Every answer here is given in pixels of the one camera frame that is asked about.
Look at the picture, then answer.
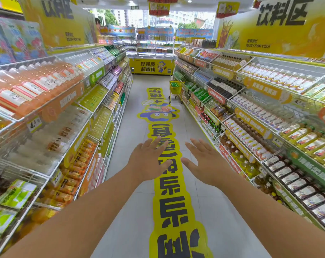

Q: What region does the row of brown tea bottles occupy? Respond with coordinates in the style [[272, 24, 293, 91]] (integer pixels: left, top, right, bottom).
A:
[[223, 94, 289, 162]]

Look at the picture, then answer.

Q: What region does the yellow header sign board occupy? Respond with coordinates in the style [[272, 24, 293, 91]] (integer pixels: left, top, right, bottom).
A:
[[216, 0, 325, 59], [18, 0, 98, 49]]

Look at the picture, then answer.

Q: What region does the stack of lime green cartons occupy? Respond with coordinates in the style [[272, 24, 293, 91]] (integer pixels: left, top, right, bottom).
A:
[[0, 180, 37, 248]]

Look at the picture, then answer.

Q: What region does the blue-trimmed drinks display rack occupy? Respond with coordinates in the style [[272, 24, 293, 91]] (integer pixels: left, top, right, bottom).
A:
[[126, 27, 214, 58]]

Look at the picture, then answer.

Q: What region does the person's left hand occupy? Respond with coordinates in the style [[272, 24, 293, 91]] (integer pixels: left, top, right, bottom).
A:
[[126, 136, 173, 183]]

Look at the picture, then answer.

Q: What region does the red yellow hanging banner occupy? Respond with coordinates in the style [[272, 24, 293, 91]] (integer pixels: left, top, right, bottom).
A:
[[216, 1, 241, 19], [147, 0, 179, 17]]

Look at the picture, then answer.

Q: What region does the row of black bottles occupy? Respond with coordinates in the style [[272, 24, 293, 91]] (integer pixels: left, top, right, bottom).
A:
[[206, 77, 243, 100]]

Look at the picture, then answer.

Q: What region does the row of white-label clear bottles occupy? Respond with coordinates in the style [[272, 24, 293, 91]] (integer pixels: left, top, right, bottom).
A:
[[239, 61, 317, 92]]

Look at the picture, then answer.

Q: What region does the row of dark green soda bottles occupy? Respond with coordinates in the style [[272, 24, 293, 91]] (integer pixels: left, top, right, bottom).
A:
[[104, 45, 121, 57]]

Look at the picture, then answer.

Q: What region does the person's right forearm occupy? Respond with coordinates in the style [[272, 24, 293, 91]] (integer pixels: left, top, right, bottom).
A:
[[213, 169, 325, 258]]

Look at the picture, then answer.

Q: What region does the row of dark white-label bottles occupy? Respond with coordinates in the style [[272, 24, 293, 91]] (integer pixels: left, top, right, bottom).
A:
[[263, 154, 325, 231]]

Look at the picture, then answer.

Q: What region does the yellow display cabinet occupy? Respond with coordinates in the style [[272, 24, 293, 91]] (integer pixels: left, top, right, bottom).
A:
[[129, 57, 175, 76]]

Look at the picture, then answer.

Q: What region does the person's left forearm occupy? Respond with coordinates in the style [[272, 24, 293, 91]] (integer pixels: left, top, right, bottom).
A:
[[0, 163, 150, 258]]

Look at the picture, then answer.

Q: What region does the white metal shelving unit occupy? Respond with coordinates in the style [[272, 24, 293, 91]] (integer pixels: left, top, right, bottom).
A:
[[0, 43, 133, 258]]

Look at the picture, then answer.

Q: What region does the person's right hand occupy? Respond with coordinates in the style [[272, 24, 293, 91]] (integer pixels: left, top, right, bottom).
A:
[[180, 138, 233, 188]]

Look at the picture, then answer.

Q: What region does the row of yellow tea bottles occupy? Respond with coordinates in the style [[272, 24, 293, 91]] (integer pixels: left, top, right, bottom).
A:
[[279, 122, 325, 172]]

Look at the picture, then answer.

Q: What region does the row of peach drink bottles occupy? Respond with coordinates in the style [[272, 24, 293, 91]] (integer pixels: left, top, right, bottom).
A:
[[0, 60, 84, 119]]

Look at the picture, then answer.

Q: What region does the yellow cartoon floor sticker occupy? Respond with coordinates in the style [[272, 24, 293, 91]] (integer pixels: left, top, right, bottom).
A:
[[137, 87, 214, 258]]

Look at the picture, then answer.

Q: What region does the stack of pastel drink cartons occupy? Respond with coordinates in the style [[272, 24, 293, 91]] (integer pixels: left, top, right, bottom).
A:
[[0, 16, 47, 66]]

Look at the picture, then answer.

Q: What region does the row of orange-label juice bottles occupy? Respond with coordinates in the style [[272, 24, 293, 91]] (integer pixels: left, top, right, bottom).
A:
[[52, 138, 98, 207]]

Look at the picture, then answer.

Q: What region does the yellow shopping basket trolley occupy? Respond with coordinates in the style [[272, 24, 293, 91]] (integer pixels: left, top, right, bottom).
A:
[[169, 80, 185, 104]]

